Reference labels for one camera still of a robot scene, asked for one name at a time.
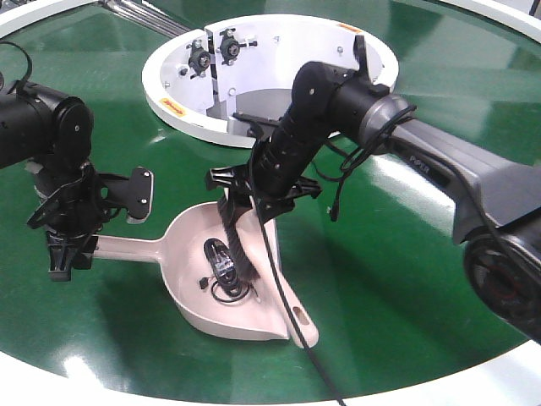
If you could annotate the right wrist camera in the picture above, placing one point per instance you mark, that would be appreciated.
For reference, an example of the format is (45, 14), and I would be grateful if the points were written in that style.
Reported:
(258, 120)

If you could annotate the beige dustpan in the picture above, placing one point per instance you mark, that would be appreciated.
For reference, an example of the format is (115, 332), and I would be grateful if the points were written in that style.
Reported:
(198, 275)

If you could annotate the chrome rollers far left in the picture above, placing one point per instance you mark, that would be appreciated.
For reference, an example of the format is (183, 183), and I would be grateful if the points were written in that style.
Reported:
(147, 17)

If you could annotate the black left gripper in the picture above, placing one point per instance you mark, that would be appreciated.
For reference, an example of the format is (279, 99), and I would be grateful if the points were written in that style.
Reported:
(72, 212)

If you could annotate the beige hand broom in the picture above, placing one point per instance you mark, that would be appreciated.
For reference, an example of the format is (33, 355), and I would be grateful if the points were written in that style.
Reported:
(255, 253)

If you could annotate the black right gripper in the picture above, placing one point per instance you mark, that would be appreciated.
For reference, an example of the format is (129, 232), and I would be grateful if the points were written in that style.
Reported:
(241, 192)

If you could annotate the black bearing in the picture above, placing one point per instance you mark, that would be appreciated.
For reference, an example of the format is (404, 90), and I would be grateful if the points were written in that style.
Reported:
(199, 59)
(230, 47)

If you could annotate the black bearing right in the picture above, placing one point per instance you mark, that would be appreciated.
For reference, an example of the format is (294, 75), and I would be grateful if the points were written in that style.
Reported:
(230, 47)

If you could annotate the black bearing left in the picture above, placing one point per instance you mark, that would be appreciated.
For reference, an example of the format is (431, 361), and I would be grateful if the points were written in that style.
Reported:
(199, 59)

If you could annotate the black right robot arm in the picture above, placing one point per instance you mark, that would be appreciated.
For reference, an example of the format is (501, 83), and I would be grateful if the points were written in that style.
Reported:
(497, 201)

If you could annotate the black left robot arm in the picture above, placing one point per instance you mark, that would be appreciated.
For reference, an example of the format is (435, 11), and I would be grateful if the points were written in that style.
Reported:
(51, 133)

